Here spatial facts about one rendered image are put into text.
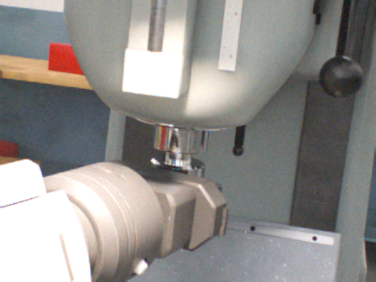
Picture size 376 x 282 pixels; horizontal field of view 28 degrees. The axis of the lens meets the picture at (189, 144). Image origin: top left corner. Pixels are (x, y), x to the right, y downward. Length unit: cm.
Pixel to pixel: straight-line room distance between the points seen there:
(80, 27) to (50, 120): 466
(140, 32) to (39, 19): 469
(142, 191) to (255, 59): 12
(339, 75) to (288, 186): 52
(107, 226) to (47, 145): 479
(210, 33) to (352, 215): 56
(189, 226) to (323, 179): 45
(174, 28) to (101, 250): 15
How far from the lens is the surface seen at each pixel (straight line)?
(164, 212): 56
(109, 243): 49
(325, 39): 73
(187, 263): 104
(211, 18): 55
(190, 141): 63
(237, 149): 64
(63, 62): 455
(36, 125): 528
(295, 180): 103
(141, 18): 52
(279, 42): 56
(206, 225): 60
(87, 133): 516
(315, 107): 100
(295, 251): 103
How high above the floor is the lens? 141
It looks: 11 degrees down
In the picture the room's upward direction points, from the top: 6 degrees clockwise
